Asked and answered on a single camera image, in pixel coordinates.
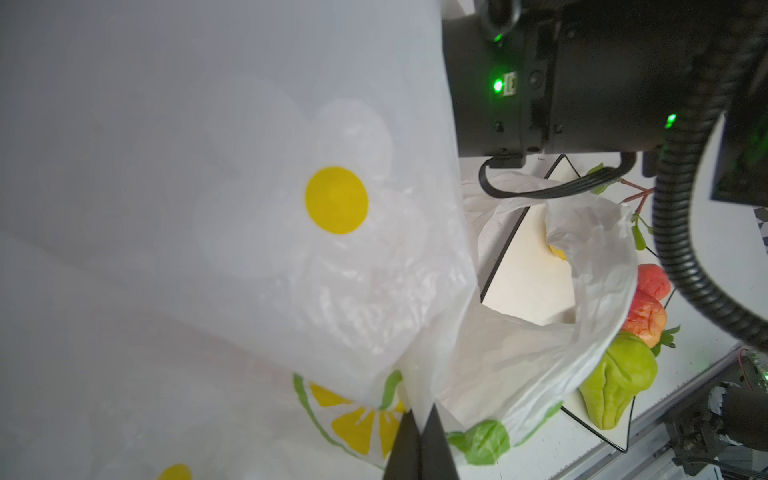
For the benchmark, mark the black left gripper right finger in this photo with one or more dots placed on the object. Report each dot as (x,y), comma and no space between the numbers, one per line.
(436,457)

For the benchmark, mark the small pink fake peach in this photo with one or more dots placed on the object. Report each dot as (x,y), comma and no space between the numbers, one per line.
(653,281)

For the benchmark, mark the white lemon-print plastic bag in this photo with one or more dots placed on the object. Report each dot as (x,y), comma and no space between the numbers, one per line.
(235,244)

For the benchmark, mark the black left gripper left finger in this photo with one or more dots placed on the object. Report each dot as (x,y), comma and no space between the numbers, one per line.
(405,458)

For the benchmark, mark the green fake pear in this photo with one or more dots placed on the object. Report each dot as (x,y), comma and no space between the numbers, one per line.
(627,368)

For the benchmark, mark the red-yellow fake strawberry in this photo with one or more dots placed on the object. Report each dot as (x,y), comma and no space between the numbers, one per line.
(647,319)

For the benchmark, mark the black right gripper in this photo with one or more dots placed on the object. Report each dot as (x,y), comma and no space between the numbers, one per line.
(497,61)

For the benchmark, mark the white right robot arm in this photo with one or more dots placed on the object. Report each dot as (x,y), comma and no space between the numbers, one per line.
(648,80)

